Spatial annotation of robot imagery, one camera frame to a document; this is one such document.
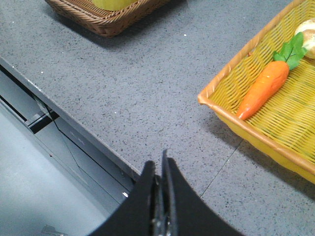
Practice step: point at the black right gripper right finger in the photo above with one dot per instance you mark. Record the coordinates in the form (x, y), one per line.
(187, 214)

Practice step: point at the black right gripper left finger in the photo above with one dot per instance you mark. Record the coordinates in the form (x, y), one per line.
(133, 216)

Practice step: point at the yellow tape roll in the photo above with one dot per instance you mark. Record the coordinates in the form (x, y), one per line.
(112, 5)

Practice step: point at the yellow woven basket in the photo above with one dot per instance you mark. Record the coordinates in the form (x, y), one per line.
(284, 128)

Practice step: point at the orange toy carrot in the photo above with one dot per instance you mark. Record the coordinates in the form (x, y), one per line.
(273, 76)

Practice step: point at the brown wicker basket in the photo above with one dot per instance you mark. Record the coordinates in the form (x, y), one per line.
(103, 22)

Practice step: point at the toy bread croissant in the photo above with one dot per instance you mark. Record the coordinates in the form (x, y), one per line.
(307, 28)

